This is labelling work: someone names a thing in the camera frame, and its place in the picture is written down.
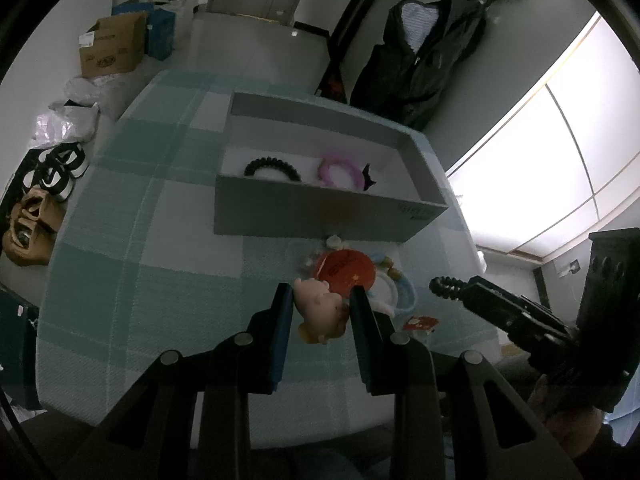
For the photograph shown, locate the red mushroom hair clip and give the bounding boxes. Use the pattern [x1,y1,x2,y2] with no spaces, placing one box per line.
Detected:
[402,315,440,336]

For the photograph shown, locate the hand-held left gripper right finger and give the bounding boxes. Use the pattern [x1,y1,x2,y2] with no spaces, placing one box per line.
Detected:
[348,287,583,480]

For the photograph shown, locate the white plastic bag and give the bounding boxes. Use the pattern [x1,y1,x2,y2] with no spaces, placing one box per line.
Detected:
[32,102,101,143]

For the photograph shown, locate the white shopping bag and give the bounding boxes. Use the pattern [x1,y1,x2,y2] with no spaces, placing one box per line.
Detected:
[150,0,196,26]

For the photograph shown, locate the red round case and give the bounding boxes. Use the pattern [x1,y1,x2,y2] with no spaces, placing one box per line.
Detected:
[312,250,377,297]

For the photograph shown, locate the black jacket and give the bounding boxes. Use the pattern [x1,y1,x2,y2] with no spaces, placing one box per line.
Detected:
[350,0,488,131]

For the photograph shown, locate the striped shirt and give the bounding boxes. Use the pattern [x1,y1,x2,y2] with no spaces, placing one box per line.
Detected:
[402,2,441,51]

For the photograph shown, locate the clear plastic bag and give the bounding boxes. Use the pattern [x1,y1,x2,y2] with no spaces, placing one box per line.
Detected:
[65,74,138,122]

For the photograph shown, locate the black spiral hair tie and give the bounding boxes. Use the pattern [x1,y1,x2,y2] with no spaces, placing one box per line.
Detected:
[429,276,468,302]
[243,158,302,183]

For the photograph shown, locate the black pole stand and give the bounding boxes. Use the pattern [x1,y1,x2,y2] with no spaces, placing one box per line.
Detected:
[312,0,401,103]

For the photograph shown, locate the pink hair tie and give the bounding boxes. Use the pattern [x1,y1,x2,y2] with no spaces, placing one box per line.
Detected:
[316,157,368,192]

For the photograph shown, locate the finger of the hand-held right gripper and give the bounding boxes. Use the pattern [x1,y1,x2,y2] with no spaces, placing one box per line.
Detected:
[467,275,556,317]
[461,287,573,356]

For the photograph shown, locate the grey cardboard box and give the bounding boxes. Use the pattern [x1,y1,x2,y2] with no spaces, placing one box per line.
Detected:
[214,91,449,245]

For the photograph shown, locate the blue and white ring bracelet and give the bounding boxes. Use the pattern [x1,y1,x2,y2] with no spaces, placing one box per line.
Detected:
[370,272,417,318]

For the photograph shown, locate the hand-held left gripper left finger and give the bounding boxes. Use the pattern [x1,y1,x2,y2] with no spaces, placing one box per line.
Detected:
[75,282,296,480]

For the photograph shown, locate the brown cardboard carton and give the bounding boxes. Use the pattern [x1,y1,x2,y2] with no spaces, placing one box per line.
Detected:
[78,11,148,79]

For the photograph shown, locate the brown shoe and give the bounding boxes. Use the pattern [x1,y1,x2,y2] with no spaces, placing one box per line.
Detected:
[17,190,66,241]
[2,210,56,267]

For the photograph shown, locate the pink pig plush hair accessory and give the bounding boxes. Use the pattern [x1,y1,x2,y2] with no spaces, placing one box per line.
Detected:
[292,277,351,345]

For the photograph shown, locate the white wardrobe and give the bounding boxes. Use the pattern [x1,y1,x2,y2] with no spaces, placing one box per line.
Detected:
[445,10,640,261]

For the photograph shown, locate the person's right hand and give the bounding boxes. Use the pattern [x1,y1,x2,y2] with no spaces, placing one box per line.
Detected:
[529,374,617,461]

